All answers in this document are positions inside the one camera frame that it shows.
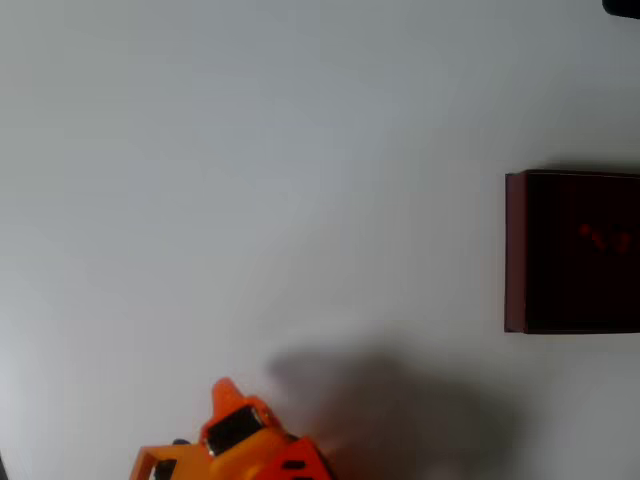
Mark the small red toy object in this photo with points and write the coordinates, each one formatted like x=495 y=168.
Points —
x=621 y=242

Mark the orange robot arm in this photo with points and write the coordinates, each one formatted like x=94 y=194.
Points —
x=300 y=462

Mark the dark red open box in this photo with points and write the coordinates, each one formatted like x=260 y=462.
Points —
x=550 y=290

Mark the black object at corner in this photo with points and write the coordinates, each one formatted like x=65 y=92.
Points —
x=622 y=7

